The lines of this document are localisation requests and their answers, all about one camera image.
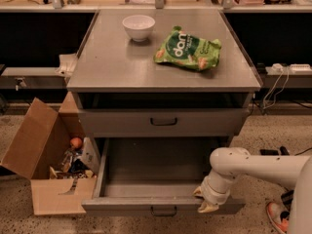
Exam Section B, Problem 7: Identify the open cardboard box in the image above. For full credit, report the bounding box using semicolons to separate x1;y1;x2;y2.
1;94;96;215

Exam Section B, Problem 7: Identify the green snack bag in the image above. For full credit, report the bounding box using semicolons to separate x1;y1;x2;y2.
153;26;221;71

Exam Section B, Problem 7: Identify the white ceramic bowl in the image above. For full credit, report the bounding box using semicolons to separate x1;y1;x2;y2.
122;15;155;42

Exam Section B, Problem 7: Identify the orange white shoe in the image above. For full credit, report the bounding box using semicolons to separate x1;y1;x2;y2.
266;202;290;234

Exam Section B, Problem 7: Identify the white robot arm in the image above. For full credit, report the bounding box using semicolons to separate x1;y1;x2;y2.
193;147;312;234

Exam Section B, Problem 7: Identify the orange fruit in box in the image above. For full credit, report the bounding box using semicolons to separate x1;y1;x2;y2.
70;137;83;149

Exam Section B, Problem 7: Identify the grey top drawer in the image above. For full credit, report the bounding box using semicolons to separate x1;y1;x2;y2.
78;108;249;137

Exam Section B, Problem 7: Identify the white power strip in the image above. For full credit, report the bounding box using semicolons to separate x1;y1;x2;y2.
290;64;312;74

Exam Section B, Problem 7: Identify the grey metal drawer cabinet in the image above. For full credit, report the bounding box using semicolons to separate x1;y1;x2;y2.
65;9;262;148

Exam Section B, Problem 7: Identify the grey drawer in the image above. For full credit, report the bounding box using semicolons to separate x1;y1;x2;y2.
78;108;249;137
81;137;247;218

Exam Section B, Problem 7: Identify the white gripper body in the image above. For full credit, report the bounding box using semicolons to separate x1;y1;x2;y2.
200;170;236;207

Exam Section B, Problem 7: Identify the black power adapter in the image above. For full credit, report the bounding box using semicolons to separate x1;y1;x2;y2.
259;149;280;156

